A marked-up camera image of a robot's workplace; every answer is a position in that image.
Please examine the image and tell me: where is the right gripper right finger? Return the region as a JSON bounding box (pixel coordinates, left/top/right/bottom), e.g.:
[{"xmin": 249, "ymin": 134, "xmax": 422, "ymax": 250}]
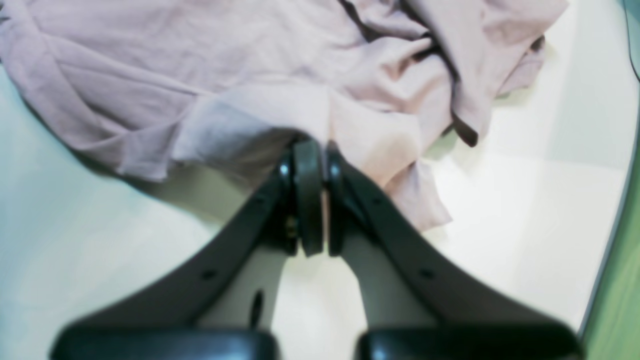
[{"xmin": 326, "ymin": 145, "xmax": 584, "ymax": 360}]

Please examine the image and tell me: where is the mauve pink t-shirt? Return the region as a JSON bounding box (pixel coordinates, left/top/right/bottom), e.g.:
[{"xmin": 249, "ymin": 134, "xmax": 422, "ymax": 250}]
[{"xmin": 1, "ymin": 0, "xmax": 569, "ymax": 231}]

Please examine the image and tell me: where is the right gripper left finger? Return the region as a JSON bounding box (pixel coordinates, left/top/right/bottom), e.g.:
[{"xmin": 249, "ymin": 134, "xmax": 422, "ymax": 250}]
[{"xmin": 50, "ymin": 140, "xmax": 323, "ymax": 360}]

